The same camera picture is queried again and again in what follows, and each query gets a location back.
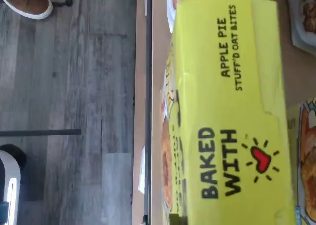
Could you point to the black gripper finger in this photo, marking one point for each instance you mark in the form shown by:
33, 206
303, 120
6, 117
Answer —
179, 220

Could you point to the green Bobo's apple pie box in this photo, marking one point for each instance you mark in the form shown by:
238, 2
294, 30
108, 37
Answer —
306, 165
234, 111

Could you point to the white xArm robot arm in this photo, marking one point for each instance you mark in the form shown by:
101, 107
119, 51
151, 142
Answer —
10, 180

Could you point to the white paper shelf tag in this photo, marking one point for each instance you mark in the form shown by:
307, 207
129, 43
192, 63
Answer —
142, 170

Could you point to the black metal floor bar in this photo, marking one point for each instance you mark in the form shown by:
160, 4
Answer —
39, 132

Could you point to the white granola bag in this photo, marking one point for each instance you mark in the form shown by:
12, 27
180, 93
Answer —
304, 14

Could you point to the black floor foot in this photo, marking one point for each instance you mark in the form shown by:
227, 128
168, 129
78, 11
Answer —
63, 2

